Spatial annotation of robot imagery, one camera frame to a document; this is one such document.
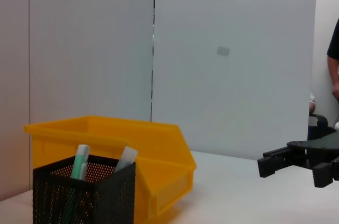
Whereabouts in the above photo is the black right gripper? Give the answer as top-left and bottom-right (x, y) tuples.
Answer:
(257, 130), (339, 188)

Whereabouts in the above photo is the silver glitter pen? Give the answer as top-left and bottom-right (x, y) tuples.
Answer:
(114, 146), (140, 173)

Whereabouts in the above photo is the mint green pen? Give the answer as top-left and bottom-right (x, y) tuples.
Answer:
(70, 144), (91, 181)

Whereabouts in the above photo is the black mesh pen holder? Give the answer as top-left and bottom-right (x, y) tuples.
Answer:
(32, 154), (136, 224)

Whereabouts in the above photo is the black office chair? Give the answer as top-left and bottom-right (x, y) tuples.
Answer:
(308, 112), (336, 140)

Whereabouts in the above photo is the person in dark shirt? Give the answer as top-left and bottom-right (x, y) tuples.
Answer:
(327, 19), (339, 102)

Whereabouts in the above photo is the yellow plastic storage bin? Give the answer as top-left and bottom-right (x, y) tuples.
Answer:
(24, 115), (197, 221)

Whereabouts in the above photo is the grey tape patch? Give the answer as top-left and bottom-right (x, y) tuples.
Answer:
(216, 46), (230, 57)

